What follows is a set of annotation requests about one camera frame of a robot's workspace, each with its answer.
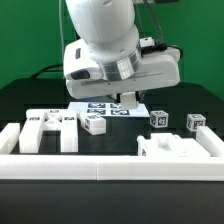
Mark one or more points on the white tagged cube far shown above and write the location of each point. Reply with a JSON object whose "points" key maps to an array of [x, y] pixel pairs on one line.
{"points": [[195, 120]]}

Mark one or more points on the white tagged cube near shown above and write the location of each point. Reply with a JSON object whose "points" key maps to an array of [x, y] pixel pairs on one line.
{"points": [[159, 119]]}

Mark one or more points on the white chair back frame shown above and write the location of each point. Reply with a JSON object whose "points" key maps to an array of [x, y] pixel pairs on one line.
{"points": [[39, 121]]}

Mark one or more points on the white tagged cube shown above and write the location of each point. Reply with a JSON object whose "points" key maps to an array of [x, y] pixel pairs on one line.
{"points": [[195, 120], [159, 119]]}

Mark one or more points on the white marker sheet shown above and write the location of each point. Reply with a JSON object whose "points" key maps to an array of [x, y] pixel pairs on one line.
{"points": [[108, 109]]}

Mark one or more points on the white U-shaped obstacle frame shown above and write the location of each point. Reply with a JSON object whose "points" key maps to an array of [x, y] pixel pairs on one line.
{"points": [[60, 167]]}

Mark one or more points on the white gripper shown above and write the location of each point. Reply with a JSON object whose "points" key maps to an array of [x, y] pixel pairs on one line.
{"points": [[86, 78]]}

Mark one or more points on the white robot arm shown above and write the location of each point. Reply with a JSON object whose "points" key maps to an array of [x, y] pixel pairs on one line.
{"points": [[110, 57]]}

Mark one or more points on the white chair seat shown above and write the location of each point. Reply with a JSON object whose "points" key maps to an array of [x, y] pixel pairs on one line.
{"points": [[167, 145]]}

